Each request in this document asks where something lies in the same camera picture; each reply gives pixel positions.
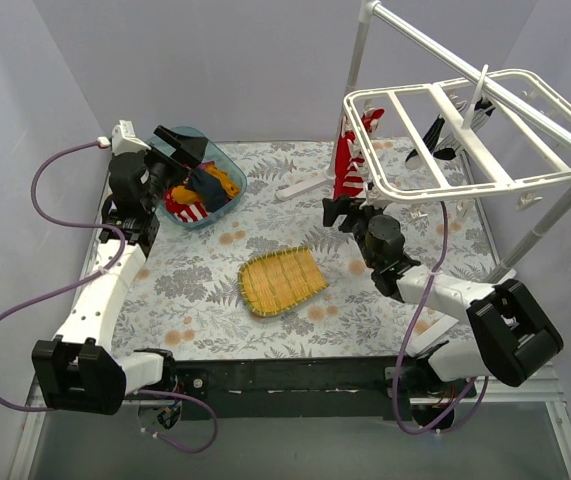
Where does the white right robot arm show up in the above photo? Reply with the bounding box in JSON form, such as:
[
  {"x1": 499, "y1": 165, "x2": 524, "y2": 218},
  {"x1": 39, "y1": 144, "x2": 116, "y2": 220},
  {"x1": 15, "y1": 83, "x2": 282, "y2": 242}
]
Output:
[{"x1": 322, "y1": 195, "x2": 564, "y2": 398}]

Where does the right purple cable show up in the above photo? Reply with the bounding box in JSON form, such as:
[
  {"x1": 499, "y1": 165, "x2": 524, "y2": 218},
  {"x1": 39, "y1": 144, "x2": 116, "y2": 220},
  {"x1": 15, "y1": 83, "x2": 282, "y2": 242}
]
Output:
[{"x1": 392, "y1": 199, "x2": 489, "y2": 435}]

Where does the black white striped sock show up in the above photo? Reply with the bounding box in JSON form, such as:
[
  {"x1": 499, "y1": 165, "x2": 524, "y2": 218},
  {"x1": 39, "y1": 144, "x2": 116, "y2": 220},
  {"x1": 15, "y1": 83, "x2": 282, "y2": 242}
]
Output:
[{"x1": 405, "y1": 116, "x2": 445, "y2": 170}]

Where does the teal transparent plastic basin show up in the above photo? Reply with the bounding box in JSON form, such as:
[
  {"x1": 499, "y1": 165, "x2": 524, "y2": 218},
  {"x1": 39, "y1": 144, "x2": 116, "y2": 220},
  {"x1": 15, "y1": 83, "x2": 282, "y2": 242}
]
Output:
[{"x1": 159, "y1": 126, "x2": 247, "y2": 230}]

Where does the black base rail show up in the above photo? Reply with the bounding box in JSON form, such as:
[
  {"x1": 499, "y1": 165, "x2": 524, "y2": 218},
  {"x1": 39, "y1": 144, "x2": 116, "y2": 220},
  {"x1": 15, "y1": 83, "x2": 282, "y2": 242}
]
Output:
[{"x1": 124, "y1": 355, "x2": 459, "y2": 422}]

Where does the red white striped sock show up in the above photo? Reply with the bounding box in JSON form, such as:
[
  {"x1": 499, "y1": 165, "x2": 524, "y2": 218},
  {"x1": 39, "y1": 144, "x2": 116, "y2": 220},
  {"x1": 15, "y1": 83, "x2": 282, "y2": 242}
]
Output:
[
  {"x1": 333, "y1": 116, "x2": 365, "y2": 200},
  {"x1": 166, "y1": 201, "x2": 209, "y2": 223}
]

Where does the white drying rack stand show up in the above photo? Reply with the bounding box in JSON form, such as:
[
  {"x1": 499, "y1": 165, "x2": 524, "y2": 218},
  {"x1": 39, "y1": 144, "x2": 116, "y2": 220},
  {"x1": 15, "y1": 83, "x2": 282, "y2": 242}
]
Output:
[{"x1": 278, "y1": 1, "x2": 571, "y2": 281}]

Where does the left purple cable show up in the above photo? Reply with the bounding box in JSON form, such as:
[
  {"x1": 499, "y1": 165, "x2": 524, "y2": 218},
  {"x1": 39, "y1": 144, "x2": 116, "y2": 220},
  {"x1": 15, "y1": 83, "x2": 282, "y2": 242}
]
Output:
[{"x1": 0, "y1": 139, "x2": 219, "y2": 454}]

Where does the navy blue sock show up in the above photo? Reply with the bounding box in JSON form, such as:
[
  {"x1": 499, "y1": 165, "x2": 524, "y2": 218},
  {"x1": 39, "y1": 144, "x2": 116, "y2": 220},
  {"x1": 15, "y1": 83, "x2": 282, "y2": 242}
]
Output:
[{"x1": 188, "y1": 169, "x2": 228, "y2": 213}]

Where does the mustard yellow sock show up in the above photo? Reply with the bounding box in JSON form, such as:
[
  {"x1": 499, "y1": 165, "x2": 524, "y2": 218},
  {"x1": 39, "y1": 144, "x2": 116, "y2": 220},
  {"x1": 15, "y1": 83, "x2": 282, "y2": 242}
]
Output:
[
  {"x1": 205, "y1": 165, "x2": 240, "y2": 200},
  {"x1": 170, "y1": 185, "x2": 204, "y2": 205}
]

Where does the red sock with white pattern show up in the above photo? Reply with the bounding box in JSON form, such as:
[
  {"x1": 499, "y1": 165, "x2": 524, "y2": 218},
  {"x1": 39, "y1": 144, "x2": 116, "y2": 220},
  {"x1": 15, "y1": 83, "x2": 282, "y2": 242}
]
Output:
[{"x1": 164, "y1": 191, "x2": 179, "y2": 213}]

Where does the purple cable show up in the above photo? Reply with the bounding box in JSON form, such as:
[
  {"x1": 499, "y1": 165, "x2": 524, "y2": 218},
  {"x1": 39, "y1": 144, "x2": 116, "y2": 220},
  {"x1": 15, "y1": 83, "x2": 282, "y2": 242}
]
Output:
[
  {"x1": 392, "y1": 199, "x2": 489, "y2": 435},
  {"x1": 0, "y1": 139, "x2": 219, "y2": 454}
]

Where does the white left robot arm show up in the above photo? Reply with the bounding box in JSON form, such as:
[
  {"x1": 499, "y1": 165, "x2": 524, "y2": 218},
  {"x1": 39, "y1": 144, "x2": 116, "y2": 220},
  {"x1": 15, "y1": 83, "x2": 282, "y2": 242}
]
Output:
[{"x1": 31, "y1": 121, "x2": 208, "y2": 415}]

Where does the woven bamboo tray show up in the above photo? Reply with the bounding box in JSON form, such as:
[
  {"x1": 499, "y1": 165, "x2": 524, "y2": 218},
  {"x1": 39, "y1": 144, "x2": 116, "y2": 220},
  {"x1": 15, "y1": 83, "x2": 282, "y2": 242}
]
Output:
[{"x1": 238, "y1": 246, "x2": 328, "y2": 318}]

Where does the white clip sock hanger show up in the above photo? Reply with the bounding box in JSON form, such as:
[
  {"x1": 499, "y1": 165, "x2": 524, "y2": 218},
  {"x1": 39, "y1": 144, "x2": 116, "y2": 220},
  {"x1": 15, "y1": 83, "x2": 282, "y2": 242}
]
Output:
[{"x1": 343, "y1": 69, "x2": 571, "y2": 206}]

